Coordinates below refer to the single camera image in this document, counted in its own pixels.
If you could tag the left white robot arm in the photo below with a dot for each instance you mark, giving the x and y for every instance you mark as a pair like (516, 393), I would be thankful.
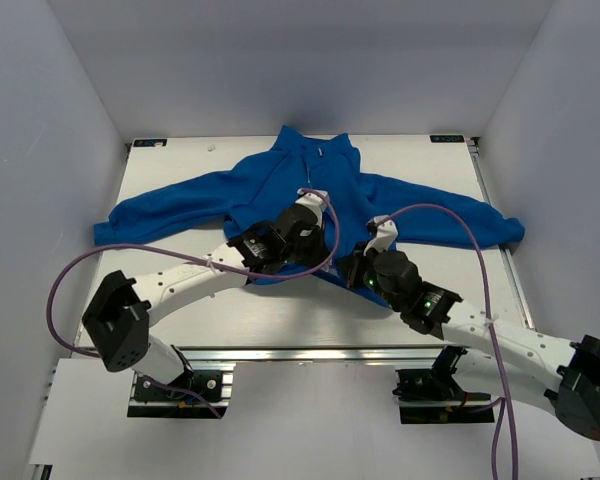
(123, 310)

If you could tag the aluminium right side rail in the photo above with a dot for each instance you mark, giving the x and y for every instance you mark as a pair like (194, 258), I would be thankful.
(505, 250)

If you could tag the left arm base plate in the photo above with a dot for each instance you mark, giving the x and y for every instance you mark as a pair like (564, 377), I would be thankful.
(207, 397)

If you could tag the aluminium front rail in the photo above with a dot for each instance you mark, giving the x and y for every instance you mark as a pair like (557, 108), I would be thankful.
(303, 355)

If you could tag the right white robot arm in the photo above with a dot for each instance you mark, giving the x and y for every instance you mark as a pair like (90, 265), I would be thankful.
(557, 375)

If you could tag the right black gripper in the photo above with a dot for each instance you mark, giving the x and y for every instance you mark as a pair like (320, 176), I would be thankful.
(353, 263)

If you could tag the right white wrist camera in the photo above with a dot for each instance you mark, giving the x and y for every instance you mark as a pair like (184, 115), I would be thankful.
(383, 231)

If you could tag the blue table label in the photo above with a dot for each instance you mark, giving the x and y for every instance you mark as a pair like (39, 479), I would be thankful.
(437, 138)
(149, 143)

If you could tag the left blue table label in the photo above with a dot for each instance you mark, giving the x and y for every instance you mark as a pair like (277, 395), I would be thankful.
(149, 143)

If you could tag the aluminium rail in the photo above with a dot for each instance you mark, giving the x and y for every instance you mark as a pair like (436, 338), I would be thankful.
(303, 355)
(505, 250)

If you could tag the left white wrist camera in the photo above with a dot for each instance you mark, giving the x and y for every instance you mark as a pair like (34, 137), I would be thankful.
(314, 200)

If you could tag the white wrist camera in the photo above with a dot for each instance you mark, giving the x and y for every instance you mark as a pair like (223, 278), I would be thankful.
(383, 231)
(314, 200)

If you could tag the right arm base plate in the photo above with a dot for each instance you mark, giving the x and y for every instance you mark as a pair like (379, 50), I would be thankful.
(422, 401)

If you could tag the blue zip jacket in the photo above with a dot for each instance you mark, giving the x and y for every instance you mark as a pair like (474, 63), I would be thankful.
(261, 185)

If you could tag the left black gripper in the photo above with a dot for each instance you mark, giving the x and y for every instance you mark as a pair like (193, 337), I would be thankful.
(320, 251)

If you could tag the right blue table label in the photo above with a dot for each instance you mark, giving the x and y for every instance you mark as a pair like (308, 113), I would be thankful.
(437, 138)

